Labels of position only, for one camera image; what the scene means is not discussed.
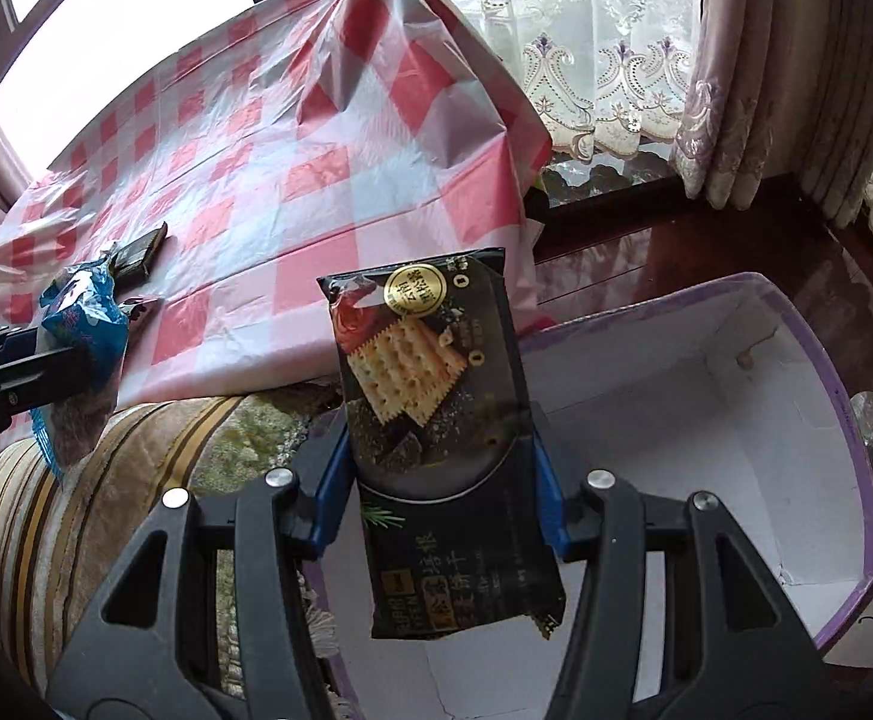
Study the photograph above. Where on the red checked plastic tablecloth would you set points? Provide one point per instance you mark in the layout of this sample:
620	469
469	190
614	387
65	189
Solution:
271	165

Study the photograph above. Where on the purple-edged white cardboard box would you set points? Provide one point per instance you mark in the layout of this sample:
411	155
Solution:
669	465

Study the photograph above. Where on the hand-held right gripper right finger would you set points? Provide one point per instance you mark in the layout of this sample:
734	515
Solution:
552	517

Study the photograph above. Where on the black cracker packet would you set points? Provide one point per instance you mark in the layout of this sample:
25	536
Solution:
436	405

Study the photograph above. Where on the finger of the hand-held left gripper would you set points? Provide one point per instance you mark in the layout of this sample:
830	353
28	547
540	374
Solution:
46	379
12	345

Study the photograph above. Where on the dark wooden window frame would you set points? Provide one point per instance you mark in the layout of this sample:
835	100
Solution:
1	22

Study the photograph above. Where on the dark snack packet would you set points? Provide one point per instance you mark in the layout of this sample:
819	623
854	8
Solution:
140	255

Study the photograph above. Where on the blue snack packet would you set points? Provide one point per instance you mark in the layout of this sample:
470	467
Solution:
84	315

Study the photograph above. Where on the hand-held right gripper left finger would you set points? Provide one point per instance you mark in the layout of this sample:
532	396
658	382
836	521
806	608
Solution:
335	517

